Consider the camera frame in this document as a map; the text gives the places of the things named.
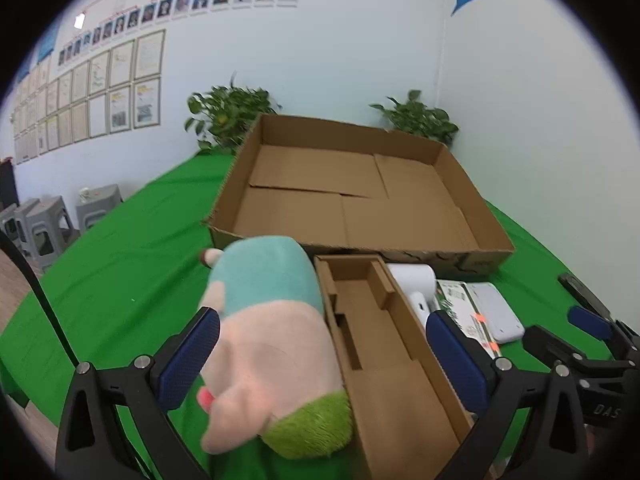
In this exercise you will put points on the large shallow cardboard box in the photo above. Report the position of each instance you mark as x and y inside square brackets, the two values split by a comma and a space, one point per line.
[300, 170]

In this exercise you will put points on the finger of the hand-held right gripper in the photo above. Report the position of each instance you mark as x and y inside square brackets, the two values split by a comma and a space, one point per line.
[555, 342]
[590, 321]

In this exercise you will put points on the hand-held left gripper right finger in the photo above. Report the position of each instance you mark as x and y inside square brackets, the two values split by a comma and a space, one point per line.
[455, 360]

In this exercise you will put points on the green and white carton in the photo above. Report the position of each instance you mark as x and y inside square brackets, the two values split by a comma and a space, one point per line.
[457, 297]

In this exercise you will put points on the wall of framed certificates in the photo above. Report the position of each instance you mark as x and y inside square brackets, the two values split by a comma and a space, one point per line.
[120, 85]

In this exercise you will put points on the row of portrait photos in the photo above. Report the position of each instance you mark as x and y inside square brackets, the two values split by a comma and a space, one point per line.
[200, 0]

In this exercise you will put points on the grey plastic stool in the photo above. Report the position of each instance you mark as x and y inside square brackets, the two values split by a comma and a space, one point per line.
[50, 230]
[12, 225]
[97, 205]

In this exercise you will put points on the white handheld device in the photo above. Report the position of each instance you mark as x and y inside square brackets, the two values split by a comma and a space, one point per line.
[415, 280]

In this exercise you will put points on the small blue wall poster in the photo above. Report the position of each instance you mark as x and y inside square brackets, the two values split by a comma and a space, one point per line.
[48, 42]

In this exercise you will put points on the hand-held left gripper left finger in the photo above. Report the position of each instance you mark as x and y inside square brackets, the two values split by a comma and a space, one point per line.
[190, 355]

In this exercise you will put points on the potted green plant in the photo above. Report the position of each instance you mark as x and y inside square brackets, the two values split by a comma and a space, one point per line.
[417, 120]
[227, 110]

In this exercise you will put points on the white flat plastic device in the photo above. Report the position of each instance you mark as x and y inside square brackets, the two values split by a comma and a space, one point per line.
[495, 310]

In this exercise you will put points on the pink and teal plush toy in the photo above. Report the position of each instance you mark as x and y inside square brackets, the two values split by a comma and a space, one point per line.
[270, 340]

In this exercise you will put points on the narrow cardboard insert tray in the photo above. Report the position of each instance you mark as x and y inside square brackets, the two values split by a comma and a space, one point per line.
[390, 385]

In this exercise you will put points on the green tablecloth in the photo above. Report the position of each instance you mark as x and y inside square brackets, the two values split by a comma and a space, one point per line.
[125, 270]

